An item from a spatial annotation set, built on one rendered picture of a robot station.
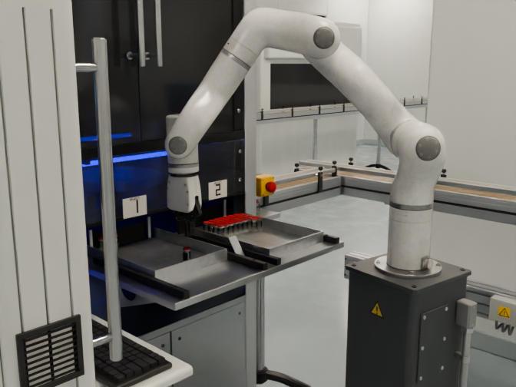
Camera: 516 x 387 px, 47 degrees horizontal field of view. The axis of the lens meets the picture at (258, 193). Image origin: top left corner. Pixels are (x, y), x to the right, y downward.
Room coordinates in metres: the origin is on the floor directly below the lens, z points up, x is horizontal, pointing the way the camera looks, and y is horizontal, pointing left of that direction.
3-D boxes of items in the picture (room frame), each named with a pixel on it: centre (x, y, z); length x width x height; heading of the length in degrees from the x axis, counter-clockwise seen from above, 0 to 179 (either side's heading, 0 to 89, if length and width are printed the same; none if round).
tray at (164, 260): (1.67, 0.30, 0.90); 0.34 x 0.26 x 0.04; 47
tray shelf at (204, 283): (1.75, 0.14, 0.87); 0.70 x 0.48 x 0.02; 137
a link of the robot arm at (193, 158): (1.62, 0.21, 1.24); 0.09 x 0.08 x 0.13; 1
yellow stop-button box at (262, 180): (2.19, -0.01, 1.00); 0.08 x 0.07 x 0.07; 47
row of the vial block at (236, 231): (1.92, 0.07, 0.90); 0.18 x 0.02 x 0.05; 137
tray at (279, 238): (1.86, 0.00, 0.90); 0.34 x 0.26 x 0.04; 47
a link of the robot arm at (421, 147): (1.61, -0.43, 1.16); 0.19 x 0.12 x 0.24; 2
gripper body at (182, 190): (1.62, 0.20, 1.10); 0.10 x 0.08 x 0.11; 47
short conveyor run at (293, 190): (2.49, -0.10, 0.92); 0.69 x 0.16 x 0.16; 137
